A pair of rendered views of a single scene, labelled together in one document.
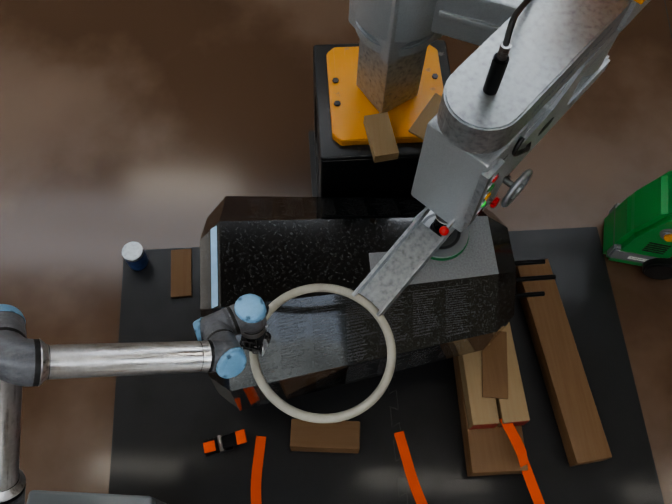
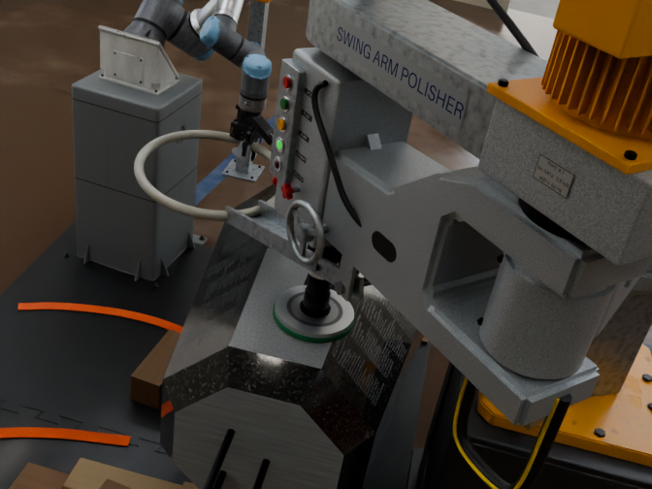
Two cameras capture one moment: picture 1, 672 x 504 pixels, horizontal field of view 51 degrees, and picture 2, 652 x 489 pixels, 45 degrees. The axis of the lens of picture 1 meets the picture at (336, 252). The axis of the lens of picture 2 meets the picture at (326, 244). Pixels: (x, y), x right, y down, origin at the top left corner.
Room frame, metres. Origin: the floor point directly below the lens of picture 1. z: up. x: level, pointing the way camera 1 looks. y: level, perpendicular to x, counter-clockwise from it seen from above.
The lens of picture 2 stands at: (1.56, -2.00, 2.14)
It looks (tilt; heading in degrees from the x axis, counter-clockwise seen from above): 32 degrees down; 103
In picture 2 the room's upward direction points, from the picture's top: 10 degrees clockwise
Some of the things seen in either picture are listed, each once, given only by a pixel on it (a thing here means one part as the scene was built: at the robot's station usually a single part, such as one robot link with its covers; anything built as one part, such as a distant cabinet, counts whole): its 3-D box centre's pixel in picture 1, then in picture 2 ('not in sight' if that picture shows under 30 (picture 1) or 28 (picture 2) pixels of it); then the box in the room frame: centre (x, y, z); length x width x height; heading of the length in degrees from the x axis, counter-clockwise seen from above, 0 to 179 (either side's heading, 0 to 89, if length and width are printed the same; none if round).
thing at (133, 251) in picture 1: (135, 256); not in sight; (1.35, 0.97, 0.08); 0.10 x 0.10 x 0.13
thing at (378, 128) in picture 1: (380, 137); not in sight; (1.62, -0.16, 0.81); 0.20 x 0.10 x 0.05; 14
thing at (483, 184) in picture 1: (482, 192); (287, 123); (1.05, -0.43, 1.40); 0.08 x 0.03 x 0.28; 141
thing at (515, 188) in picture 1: (508, 182); (317, 229); (1.19, -0.55, 1.22); 0.15 x 0.10 x 0.15; 141
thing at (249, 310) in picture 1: (250, 314); (255, 77); (0.70, 0.25, 1.21); 0.10 x 0.09 x 0.12; 119
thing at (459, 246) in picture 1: (440, 231); (314, 309); (1.17, -0.38, 0.87); 0.21 x 0.21 x 0.01
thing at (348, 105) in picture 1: (386, 92); (570, 377); (1.88, -0.18, 0.76); 0.49 x 0.49 x 0.05; 6
